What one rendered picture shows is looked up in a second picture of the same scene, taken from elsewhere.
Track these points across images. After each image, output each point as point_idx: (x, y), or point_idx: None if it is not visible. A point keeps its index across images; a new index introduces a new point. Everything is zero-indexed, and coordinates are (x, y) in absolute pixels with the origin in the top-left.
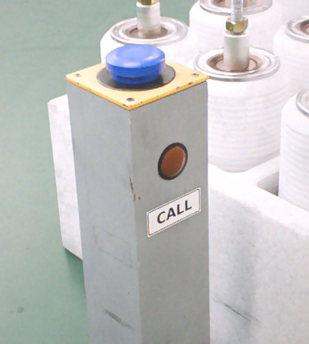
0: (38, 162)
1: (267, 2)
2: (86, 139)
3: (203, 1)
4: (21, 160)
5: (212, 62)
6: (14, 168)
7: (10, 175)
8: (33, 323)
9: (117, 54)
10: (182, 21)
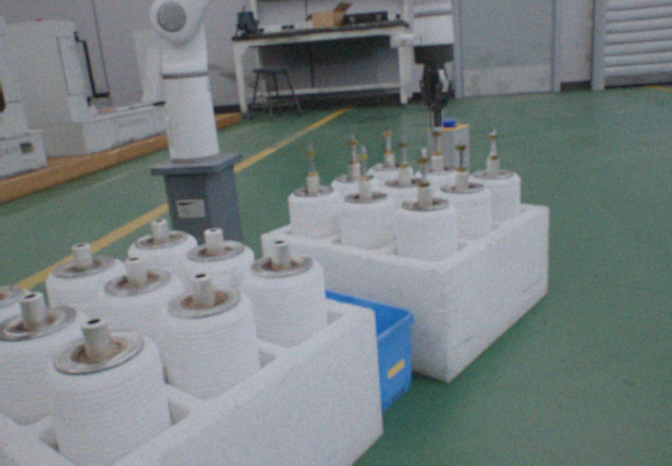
0: (638, 336)
1: (442, 188)
2: None
3: (481, 185)
4: (654, 336)
5: (448, 169)
6: (648, 329)
7: (643, 325)
8: None
9: (452, 119)
10: (479, 176)
